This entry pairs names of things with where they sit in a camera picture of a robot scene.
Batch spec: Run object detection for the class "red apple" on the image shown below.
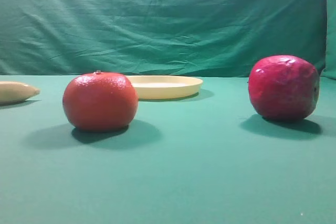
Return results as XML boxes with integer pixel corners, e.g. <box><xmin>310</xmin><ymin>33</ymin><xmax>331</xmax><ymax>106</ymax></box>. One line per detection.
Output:
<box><xmin>248</xmin><ymin>55</ymin><xmax>320</xmax><ymax>121</ymax></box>

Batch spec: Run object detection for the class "yellow banana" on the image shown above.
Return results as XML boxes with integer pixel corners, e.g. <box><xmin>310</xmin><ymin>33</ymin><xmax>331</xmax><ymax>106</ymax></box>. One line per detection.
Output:
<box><xmin>1</xmin><ymin>81</ymin><xmax>40</xmax><ymax>104</ymax></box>

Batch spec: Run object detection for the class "orange tangerine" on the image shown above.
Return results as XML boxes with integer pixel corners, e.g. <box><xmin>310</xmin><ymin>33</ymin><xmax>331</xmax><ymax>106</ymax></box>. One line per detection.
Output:
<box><xmin>62</xmin><ymin>71</ymin><xmax>138</xmax><ymax>132</ymax></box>

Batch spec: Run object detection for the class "green table cloth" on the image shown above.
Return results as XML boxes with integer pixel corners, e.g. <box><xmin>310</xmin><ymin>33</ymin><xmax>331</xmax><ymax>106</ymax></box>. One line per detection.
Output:
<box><xmin>1</xmin><ymin>76</ymin><xmax>335</xmax><ymax>223</ymax></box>

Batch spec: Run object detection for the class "yellow plate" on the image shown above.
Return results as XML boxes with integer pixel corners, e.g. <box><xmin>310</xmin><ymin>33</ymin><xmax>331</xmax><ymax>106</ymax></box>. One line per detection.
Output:
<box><xmin>127</xmin><ymin>76</ymin><xmax>203</xmax><ymax>100</ymax></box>

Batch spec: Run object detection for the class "green backdrop cloth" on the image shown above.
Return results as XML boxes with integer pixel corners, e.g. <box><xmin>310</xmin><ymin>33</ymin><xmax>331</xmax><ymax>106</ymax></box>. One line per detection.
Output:
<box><xmin>1</xmin><ymin>0</ymin><xmax>335</xmax><ymax>78</ymax></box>

